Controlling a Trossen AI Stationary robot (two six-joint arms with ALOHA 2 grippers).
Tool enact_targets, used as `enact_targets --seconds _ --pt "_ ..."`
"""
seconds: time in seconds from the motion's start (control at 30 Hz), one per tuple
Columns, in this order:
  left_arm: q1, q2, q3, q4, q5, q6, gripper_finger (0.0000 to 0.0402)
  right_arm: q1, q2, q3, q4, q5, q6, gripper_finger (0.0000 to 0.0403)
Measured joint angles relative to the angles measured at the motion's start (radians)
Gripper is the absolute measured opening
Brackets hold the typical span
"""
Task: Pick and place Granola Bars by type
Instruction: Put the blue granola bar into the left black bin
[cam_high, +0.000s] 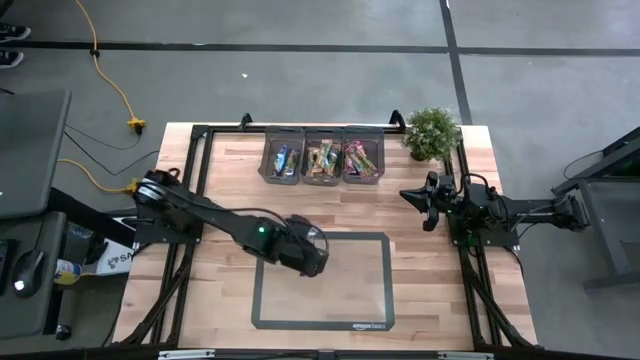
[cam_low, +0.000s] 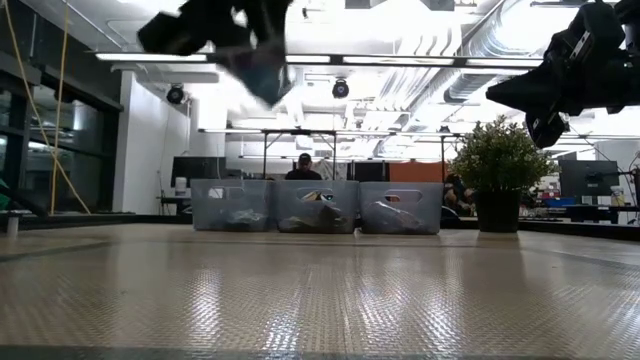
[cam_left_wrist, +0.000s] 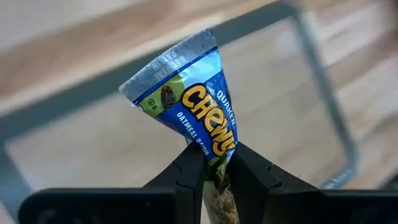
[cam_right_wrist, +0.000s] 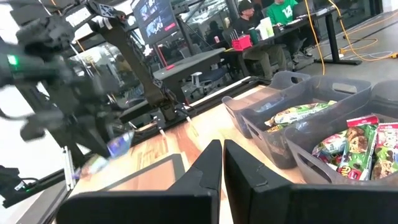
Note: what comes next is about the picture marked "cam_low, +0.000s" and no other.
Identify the overhead light bar rail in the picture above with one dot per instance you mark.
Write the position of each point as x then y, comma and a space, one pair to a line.
160, 57

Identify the red-ended chewy granola bar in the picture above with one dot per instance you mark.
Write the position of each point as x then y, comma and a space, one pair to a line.
390, 217

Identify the beige baking mat dark border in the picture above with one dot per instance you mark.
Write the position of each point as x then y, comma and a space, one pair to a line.
320, 310

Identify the black ceiling spotlight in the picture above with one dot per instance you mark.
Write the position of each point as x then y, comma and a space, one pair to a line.
175, 94
340, 89

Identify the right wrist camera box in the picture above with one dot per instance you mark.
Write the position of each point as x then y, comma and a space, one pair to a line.
585, 35

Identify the grey translucent plastic bin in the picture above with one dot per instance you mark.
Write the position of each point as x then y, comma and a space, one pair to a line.
205, 210
425, 210
285, 200

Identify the black computer monitor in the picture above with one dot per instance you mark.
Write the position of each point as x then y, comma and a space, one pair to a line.
589, 177
197, 170

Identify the person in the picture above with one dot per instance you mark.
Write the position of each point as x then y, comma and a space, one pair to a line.
3, 200
457, 192
303, 174

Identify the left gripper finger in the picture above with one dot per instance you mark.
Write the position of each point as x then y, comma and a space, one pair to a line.
274, 54
240, 60

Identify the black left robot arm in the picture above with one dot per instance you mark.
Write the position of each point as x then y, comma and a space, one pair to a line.
240, 7

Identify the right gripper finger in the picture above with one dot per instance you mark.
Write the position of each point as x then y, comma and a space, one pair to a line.
530, 92

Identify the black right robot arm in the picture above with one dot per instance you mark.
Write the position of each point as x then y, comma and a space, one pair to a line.
632, 20

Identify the orange partition panel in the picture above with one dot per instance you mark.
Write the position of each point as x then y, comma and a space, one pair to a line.
415, 172

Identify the green potted plant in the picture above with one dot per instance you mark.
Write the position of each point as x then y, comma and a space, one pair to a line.
500, 160

